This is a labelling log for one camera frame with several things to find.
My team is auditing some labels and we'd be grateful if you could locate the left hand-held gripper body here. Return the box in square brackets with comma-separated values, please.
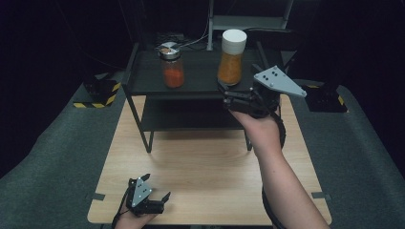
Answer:
[125, 177, 165, 218]

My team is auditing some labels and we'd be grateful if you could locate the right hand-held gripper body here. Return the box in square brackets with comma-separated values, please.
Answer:
[223, 65, 309, 119]

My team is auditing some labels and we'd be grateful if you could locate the white lid orange spice jar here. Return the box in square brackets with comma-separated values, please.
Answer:
[217, 29, 248, 87]

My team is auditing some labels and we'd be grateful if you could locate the black two-tier shelf rack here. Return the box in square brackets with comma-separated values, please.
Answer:
[121, 41, 276, 155]

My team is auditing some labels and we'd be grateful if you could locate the metal lid red spice jar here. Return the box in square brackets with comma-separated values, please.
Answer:
[158, 41, 186, 90]

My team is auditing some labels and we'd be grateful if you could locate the person's left hand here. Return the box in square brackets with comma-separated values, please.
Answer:
[114, 208, 159, 229]

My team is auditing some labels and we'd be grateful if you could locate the person's right hand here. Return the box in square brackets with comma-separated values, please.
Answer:
[229, 106, 285, 155]

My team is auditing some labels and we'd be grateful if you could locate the dark box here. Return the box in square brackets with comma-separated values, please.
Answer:
[245, 28, 300, 52]

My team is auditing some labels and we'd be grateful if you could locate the grey metal stand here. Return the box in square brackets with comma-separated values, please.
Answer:
[205, 0, 294, 52]

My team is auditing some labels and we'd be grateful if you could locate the black yellow striped base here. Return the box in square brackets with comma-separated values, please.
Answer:
[73, 74, 122, 109]
[300, 83, 350, 114]

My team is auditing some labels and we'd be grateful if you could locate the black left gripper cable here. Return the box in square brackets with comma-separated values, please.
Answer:
[111, 190, 132, 229]

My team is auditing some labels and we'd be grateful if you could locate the white cable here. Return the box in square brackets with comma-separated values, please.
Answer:
[155, 18, 211, 51]

